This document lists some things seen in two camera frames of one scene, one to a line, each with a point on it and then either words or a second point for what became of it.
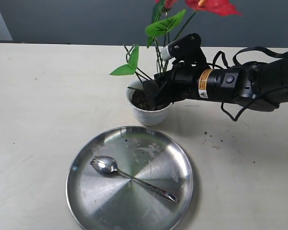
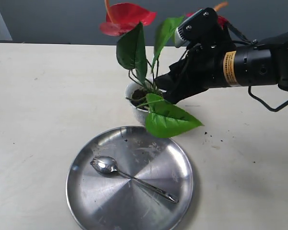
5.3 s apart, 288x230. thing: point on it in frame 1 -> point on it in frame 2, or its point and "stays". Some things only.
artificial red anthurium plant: x=168 y=25 -> x=164 y=119
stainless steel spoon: x=107 y=164 stays
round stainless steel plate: x=102 y=201 stays
